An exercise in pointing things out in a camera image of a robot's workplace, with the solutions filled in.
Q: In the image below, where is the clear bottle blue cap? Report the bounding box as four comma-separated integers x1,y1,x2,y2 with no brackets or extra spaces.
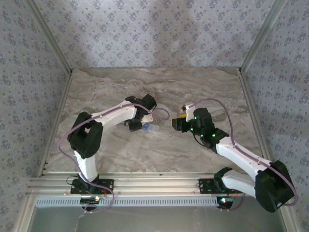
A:
142,122,162,134

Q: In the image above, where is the grey metal base panel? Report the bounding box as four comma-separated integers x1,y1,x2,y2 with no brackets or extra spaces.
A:
28,205,289,232

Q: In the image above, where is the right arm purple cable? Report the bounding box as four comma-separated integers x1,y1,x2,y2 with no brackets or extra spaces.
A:
192,98,299,213

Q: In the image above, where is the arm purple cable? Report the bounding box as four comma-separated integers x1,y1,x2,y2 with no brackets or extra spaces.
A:
192,98,299,213
58,103,170,215

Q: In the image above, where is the aluminium side rail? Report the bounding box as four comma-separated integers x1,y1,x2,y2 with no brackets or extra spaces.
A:
37,71,74,178
238,69,276,176

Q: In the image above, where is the long aluminium frame beam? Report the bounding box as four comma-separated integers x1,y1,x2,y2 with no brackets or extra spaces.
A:
26,172,289,197

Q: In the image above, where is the grey slotted cable duct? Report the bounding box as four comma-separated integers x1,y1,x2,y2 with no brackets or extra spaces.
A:
36,196,219,207

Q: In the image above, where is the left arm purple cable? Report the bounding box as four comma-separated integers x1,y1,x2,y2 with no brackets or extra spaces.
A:
58,103,170,215

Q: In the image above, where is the aluminium corner post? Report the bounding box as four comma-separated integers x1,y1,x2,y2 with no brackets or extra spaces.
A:
238,0,289,73
24,0,74,75

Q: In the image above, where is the aluminium frame leg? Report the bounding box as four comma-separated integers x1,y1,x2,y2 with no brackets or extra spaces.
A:
280,205,301,232
13,195,37,232

